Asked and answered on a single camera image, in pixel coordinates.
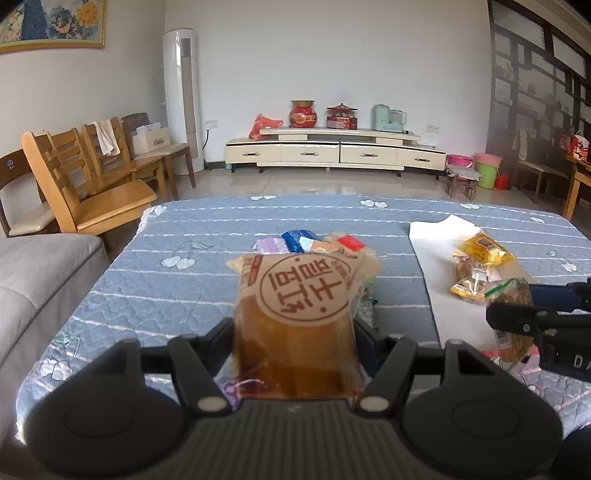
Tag green topped clear snack packet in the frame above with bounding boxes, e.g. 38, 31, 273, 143
484, 278, 537, 363

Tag dark display cabinet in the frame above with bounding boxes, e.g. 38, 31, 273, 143
486, 0, 591, 206

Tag white standing air conditioner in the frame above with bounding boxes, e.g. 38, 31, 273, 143
162, 28, 206, 177

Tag wooden side table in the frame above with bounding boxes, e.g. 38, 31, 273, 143
562, 154, 591, 221

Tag red gift box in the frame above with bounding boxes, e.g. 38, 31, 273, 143
326, 103, 359, 131

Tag white towel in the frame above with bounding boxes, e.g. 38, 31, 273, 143
91, 119, 122, 157

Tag brown bread packet red print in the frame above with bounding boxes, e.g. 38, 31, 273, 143
233, 251, 365, 400

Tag wooden bench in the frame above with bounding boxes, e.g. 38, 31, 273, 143
515, 129, 570, 201

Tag light wooden chair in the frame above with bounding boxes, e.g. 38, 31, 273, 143
82, 121, 168, 200
45, 128, 139, 197
21, 131, 158, 252

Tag dark cushioned chair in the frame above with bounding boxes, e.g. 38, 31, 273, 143
121, 113, 194, 189

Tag small wooden stool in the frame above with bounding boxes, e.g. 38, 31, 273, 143
444, 167, 479, 201

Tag framed flower picture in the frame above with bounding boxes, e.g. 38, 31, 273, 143
0, 0, 108, 55

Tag yellow rimmed pastry packet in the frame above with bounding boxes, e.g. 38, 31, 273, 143
450, 272, 498, 304

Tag red label cracker packet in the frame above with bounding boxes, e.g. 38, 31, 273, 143
323, 233, 385, 284

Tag white paper bag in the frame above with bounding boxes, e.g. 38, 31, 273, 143
408, 214, 540, 357

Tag cream tv cabinet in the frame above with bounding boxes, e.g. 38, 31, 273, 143
223, 126, 448, 177

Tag white cardboard box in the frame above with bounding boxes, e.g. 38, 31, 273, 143
131, 122, 172, 158

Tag small brown pastry packet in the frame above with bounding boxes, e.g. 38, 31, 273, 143
451, 255, 477, 281

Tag grey sofa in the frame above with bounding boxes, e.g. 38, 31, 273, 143
0, 234, 110, 367

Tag green bucket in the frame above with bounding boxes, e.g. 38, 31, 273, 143
475, 162, 500, 190

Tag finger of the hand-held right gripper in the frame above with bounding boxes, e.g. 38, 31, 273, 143
529, 279, 591, 315
486, 301, 561, 344

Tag red round jar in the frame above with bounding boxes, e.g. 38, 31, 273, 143
289, 100, 320, 129

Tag mint green kitchen appliance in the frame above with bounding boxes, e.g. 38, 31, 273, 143
372, 103, 410, 134

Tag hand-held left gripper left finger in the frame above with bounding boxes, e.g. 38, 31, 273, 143
99, 318, 235, 416

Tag red white carton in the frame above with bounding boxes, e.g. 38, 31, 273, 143
569, 131, 591, 163

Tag red plastic bag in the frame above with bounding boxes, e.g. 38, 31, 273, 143
248, 113, 284, 141

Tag purple snack packet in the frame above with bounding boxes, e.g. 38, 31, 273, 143
255, 236, 288, 256

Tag pink snack packet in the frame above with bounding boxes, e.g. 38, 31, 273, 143
480, 347, 540, 374

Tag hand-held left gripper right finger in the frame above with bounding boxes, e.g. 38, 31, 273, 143
355, 318, 483, 412

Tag blue quilted blanket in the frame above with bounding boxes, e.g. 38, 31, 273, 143
13, 193, 591, 480

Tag blue snack packet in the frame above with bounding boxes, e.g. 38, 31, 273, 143
281, 229, 320, 254

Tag yellow snack packet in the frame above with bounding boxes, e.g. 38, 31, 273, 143
457, 233, 516, 268

